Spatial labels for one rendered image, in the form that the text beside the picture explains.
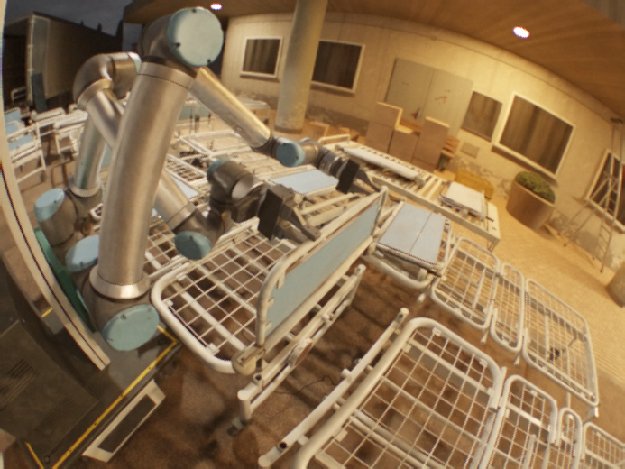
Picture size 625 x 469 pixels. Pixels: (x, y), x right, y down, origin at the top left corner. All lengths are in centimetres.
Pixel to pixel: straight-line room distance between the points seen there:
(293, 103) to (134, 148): 507
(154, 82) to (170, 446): 131
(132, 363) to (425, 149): 412
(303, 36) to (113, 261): 524
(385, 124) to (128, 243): 397
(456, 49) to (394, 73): 166
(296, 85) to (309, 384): 502
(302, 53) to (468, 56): 367
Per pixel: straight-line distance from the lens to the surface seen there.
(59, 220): 117
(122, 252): 55
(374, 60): 703
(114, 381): 116
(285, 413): 134
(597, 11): 382
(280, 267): 51
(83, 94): 76
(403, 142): 418
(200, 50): 50
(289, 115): 550
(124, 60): 87
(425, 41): 681
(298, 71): 543
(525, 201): 544
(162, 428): 138
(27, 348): 83
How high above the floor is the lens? 129
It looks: 34 degrees down
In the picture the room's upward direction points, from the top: 13 degrees clockwise
